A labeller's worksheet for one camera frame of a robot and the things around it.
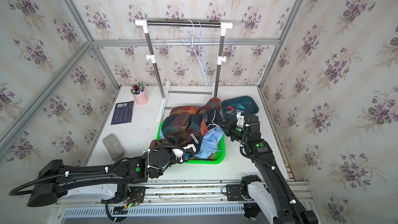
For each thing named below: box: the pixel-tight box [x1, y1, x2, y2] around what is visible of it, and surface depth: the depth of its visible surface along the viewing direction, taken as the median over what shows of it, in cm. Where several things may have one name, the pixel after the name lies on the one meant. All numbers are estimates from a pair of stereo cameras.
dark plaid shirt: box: [150, 97, 224, 152], surface depth 80 cm
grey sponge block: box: [101, 133, 125, 162], surface depth 88 cm
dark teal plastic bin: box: [220, 95, 260, 121], surface depth 107 cm
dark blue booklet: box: [110, 100, 134, 125], surface depth 106 cm
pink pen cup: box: [130, 79, 149, 106], surface depth 106 cm
